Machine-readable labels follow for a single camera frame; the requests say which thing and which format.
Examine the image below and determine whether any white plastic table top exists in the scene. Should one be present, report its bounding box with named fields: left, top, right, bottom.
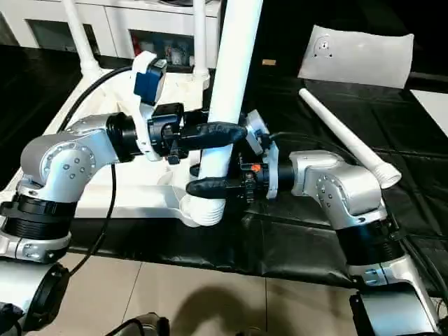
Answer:
left=0, top=68, right=228, bottom=228

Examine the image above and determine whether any black mat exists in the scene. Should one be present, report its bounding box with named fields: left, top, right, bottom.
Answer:
left=0, top=43, right=448, bottom=290

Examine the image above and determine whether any white cabinet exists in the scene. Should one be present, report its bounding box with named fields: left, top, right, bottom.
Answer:
left=0, top=0, right=225, bottom=67

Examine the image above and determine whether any brown grey curtain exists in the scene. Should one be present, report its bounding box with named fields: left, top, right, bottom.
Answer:
left=0, top=12, right=20, bottom=46

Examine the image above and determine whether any white flat board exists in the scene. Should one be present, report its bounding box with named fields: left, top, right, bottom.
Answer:
left=409, top=89, right=448, bottom=139

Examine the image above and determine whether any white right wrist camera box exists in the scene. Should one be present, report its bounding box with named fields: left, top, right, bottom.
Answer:
left=243, top=110, right=281, bottom=200

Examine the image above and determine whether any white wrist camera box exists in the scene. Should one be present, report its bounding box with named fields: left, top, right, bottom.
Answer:
left=132, top=50, right=169, bottom=162
left=243, top=110, right=281, bottom=200

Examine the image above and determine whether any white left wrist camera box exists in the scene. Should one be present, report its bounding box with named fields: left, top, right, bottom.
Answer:
left=132, top=50, right=169, bottom=162

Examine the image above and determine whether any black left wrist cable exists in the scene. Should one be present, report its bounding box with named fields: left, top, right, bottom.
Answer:
left=57, top=67, right=136, bottom=277

